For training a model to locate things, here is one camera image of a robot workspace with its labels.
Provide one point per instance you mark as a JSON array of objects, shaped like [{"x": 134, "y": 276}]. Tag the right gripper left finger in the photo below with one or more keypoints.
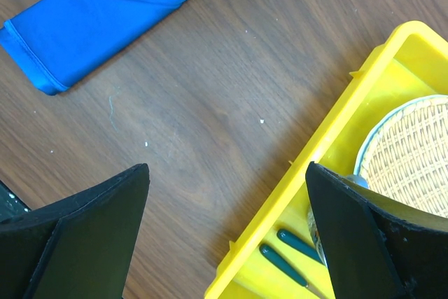
[{"x": 78, "y": 247}]

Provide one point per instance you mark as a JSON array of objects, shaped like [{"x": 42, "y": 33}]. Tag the yellow plastic tray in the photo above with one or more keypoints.
[{"x": 411, "y": 63}]

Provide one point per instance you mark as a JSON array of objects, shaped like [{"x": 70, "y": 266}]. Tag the green handled utensil upper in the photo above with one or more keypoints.
[{"x": 298, "y": 244}]

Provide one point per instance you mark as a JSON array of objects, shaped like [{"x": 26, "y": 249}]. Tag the blue cloth napkin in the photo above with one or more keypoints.
[{"x": 57, "y": 43}]

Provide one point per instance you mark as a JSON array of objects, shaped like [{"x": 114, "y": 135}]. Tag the orange woven coaster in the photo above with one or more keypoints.
[{"x": 404, "y": 156}]

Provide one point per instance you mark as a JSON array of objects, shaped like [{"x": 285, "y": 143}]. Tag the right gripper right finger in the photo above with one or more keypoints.
[{"x": 376, "y": 247}]

